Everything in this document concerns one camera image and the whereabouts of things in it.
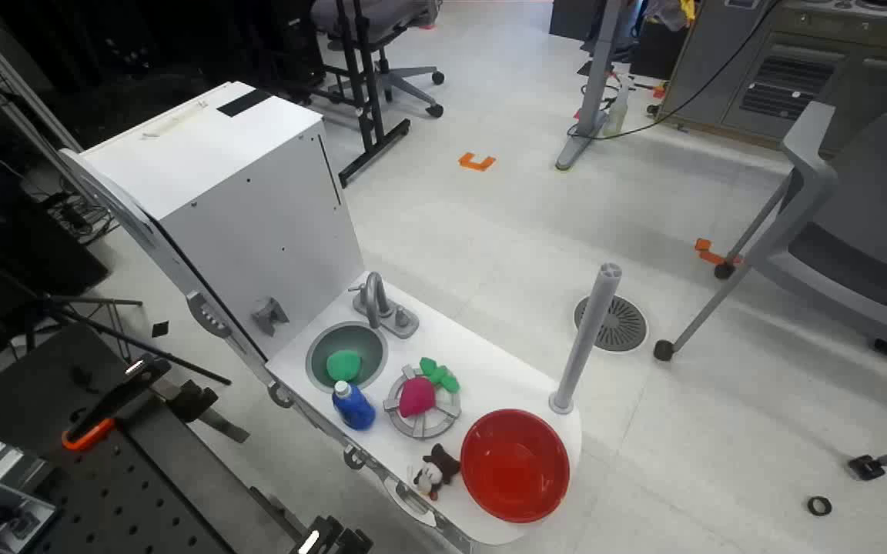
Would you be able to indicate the grey toy faucet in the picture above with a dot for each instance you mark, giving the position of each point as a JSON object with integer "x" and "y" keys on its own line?
{"x": 380, "y": 313}

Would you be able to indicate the green toy leaf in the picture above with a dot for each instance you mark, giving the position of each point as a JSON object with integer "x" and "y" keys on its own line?
{"x": 439, "y": 374}

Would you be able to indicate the orange floor tape marker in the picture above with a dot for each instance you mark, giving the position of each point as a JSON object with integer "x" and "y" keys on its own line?
{"x": 476, "y": 164}

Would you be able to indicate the green sink basin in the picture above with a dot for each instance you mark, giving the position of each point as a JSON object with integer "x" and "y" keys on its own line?
{"x": 345, "y": 336}

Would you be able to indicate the pink toy food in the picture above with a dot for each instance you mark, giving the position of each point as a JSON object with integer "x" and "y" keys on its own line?
{"x": 416, "y": 399}

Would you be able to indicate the green toy vegetable in sink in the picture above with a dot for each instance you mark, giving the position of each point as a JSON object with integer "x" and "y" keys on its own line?
{"x": 344, "y": 366}

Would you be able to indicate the blue bottle white cap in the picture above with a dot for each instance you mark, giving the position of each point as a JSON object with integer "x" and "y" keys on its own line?
{"x": 352, "y": 407}

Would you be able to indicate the grey upright pole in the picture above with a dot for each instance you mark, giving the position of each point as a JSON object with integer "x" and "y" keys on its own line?
{"x": 597, "y": 313}

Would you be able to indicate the round floor drain cover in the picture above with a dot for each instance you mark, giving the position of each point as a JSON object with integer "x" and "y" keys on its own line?
{"x": 624, "y": 328}

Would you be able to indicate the small dark toy figure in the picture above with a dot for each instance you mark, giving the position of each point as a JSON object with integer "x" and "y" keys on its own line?
{"x": 435, "y": 472}

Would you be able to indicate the grey desk leg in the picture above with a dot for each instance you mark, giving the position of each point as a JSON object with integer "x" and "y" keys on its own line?
{"x": 597, "y": 117}

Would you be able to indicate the red plastic bowl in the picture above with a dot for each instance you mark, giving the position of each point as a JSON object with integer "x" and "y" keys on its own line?
{"x": 515, "y": 466}

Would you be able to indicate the white toy kitchen cabinet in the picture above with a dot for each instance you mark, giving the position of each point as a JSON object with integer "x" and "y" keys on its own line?
{"x": 234, "y": 203}

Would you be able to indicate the orange tape under chair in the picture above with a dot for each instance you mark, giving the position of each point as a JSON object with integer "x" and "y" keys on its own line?
{"x": 707, "y": 254}

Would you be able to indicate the grey desk cabinet background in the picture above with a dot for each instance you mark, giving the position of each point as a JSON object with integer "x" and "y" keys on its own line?
{"x": 754, "y": 67}

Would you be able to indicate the black perforated breadboard table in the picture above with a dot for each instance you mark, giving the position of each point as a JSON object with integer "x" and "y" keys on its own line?
{"x": 153, "y": 489}

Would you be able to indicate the grey office chair right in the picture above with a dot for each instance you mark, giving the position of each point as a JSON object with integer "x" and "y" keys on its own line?
{"x": 824, "y": 229}

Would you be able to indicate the black tripod stand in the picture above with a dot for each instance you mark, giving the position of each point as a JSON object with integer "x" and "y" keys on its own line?
{"x": 35, "y": 249}

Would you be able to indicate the black clamp orange handle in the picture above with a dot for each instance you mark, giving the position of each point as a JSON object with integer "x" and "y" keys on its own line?
{"x": 101, "y": 421}

